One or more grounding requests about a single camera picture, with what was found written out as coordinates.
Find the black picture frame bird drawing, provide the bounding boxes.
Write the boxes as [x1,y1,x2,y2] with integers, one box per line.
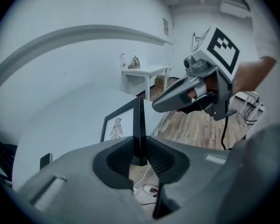
[100,96,148,167]

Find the person's right forearm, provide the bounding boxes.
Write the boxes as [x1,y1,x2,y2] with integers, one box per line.
[231,56,278,96]

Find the white desk with cables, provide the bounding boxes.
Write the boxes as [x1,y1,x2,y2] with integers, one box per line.
[233,91,265,126]

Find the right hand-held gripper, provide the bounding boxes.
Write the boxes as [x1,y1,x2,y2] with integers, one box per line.
[151,23,240,122]

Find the yellow cable pile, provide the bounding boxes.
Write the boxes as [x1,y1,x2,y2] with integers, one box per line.
[154,75,175,90]

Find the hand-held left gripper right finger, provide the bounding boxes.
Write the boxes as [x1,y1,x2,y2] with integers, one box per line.
[146,135,231,224]

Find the white air conditioner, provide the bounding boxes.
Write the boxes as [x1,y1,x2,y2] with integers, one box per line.
[219,0,252,18]

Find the person's right hand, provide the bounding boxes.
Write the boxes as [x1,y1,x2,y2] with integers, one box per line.
[187,75,218,100]

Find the white easel board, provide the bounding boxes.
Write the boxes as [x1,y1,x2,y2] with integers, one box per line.
[192,27,212,52]

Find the clear bottle pink label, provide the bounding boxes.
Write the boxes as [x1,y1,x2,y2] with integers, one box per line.
[120,52,127,71]

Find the white shoe red laces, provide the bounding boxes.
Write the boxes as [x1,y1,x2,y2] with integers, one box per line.
[142,183,160,197]

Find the black chair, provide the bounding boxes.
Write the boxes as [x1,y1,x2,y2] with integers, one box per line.
[0,126,18,186]

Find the small white table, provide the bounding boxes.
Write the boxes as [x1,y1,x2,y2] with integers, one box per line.
[121,64,171,102]

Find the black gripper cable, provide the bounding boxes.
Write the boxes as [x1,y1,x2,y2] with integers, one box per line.
[221,114,231,150]

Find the wall poster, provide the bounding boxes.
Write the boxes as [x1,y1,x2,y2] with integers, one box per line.
[162,17,170,36]

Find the silver kettle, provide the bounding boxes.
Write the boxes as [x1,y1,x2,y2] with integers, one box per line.
[128,56,141,70]

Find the person's white shirt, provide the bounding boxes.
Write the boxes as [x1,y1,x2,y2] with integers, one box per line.
[244,0,280,141]

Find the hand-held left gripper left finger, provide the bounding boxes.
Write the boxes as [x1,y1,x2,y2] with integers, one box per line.
[13,136,154,224]

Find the white floor cable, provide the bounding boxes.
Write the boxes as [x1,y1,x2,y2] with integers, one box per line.
[133,164,153,197]

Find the small black box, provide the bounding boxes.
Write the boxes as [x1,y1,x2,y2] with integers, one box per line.
[39,153,53,170]

